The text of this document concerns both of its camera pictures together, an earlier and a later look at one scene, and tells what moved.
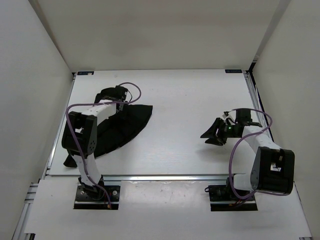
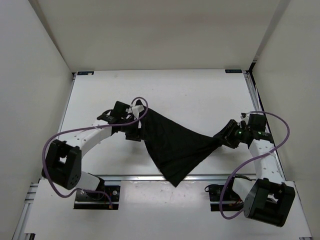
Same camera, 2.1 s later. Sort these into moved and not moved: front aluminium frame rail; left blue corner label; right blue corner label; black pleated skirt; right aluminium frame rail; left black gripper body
Moved: left black gripper body; black pleated skirt
Not moved: right aluminium frame rail; front aluminium frame rail; left blue corner label; right blue corner label
